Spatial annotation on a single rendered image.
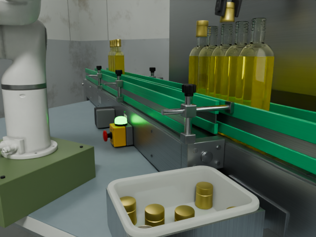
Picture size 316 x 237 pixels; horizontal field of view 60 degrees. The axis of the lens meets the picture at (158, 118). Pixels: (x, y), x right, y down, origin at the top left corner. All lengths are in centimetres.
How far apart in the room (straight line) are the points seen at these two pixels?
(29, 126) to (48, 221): 22
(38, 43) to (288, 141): 54
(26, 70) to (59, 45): 407
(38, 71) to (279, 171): 53
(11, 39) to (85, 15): 436
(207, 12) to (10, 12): 72
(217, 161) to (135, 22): 385
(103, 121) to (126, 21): 335
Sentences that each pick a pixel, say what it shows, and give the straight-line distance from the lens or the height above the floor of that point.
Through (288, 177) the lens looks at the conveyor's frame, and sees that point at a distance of 51.
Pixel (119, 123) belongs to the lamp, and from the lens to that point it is 96.
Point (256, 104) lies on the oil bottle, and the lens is 61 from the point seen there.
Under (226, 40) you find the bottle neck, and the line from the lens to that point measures 72.
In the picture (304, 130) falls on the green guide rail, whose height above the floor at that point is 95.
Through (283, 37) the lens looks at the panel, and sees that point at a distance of 75.
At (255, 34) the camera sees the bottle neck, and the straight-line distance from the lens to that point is 62.
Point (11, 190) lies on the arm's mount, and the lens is 60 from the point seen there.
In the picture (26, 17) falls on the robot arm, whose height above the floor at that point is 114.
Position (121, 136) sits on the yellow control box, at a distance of 96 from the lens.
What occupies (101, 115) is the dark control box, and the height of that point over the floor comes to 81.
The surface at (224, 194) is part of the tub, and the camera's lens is 55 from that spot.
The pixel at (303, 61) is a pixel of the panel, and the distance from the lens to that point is 71.
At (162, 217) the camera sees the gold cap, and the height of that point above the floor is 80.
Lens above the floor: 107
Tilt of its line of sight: 13 degrees down
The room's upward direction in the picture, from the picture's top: straight up
